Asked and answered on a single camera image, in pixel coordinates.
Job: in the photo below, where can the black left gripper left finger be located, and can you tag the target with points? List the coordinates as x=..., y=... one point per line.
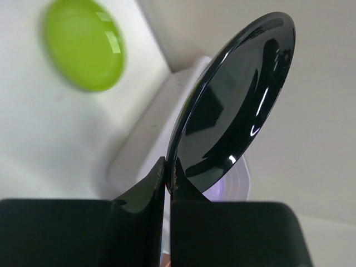
x=125, y=231

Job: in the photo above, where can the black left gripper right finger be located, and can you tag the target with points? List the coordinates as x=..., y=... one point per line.
x=240, y=233

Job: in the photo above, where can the purple plate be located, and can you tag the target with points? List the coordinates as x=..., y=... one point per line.
x=220, y=191

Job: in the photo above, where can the black plate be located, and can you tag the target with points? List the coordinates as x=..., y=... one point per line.
x=230, y=102

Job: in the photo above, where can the green plate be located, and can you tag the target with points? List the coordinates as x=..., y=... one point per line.
x=85, y=44

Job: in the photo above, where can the lavender plastic bin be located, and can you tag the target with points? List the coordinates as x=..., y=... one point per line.
x=150, y=137

